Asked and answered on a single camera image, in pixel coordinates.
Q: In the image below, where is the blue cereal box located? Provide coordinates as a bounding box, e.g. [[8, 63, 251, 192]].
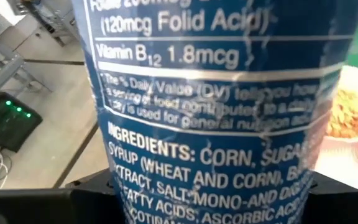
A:
[[71, 0, 358, 224]]

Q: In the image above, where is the corn flakes cereal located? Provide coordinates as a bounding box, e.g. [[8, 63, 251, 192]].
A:
[[326, 89, 358, 139]]

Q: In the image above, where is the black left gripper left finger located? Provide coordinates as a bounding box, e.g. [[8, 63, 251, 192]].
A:
[[0, 169, 126, 224]]

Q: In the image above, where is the grey metal table frame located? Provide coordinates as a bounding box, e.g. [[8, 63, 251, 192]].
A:
[[0, 46, 54, 105]]

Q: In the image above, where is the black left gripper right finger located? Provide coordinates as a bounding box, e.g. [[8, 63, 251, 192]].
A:
[[301, 170, 358, 224]]

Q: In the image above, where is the black box with green lights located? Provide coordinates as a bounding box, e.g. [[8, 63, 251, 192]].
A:
[[0, 91, 44, 154]]

